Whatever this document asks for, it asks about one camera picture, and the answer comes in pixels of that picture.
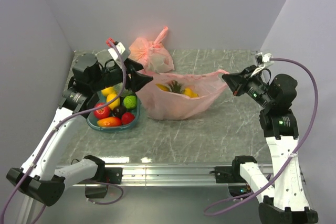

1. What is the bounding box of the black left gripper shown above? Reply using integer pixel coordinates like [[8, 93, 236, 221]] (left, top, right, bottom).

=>
[[91, 57, 153, 92]]

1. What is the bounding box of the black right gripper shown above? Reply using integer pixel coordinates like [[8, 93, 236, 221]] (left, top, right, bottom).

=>
[[223, 64, 274, 109]]

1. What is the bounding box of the yellow orange fake mango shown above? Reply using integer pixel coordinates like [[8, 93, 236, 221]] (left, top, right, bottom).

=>
[[156, 84, 170, 92]]

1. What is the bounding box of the pink plastic bag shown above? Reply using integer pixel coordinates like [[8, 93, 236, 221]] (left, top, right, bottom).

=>
[[129, 26, 175, 73], [136, 69, 228, 120]]

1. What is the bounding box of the yellow fake lemon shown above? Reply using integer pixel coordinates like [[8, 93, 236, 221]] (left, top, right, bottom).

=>
[[182, 88, 198, 98]]

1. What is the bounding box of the fake pineapple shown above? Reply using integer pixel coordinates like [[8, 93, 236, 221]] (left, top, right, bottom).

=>
[[167, 80, 183, 94]]

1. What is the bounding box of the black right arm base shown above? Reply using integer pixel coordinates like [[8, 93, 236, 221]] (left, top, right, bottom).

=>
[[209, 166, 251, 197]]

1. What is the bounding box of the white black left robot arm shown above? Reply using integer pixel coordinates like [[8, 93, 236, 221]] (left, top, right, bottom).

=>
[[6, 54, 153, 206]]

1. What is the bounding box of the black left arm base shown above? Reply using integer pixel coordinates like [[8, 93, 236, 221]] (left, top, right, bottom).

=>
[[85, 167, 123, 200]]

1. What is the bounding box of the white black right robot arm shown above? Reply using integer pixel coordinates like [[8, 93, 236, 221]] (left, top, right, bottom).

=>
[[222, 65, 319, 223]]

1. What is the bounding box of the tied pink plastic bag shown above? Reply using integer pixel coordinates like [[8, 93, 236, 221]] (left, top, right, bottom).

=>
[[129, 26, 175, 73]]

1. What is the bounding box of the green fake fruit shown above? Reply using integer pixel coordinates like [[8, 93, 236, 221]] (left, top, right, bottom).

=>
[[123, 95, 138, 110]]

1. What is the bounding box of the yellow fake starfruit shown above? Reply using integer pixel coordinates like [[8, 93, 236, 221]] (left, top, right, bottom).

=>
[[101, 87, 116, 97]]

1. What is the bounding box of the yellow fake pear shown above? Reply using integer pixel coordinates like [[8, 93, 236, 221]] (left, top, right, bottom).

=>
[[106, 93, 120, 110]]

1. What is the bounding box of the dark fake avocado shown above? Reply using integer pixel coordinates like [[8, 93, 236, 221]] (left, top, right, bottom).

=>
[[112, 105, 127, 118]]

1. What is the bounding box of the red fake strawberry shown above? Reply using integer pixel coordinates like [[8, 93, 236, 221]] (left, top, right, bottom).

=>
[[121, 112, 135, 125]]

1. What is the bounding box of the red fake apple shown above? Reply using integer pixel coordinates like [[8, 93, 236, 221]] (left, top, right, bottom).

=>
[[93, 106, 111, 120]]

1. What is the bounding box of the orange red fake mango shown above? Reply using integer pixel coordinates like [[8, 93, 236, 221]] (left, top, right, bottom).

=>
[[97, 116, 122, 127]]

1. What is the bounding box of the teal plastic fruit basket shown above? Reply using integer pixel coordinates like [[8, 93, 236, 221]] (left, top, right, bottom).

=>
[[86, 86, 140, 133]]

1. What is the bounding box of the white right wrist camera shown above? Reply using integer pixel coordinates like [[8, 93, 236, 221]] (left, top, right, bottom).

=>
[[252, 52, 275, 76]]

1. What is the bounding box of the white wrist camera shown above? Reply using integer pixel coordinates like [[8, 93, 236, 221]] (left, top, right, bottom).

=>
[[106, 38, 130, 63], [252, 52, 275, 76]]

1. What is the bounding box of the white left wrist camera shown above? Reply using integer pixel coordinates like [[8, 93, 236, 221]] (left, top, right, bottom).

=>
[[106, 38, 130, 63]]

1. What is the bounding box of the aluminium mounting rail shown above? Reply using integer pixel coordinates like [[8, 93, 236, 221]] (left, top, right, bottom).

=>
[[15, 162, 308, 224]]

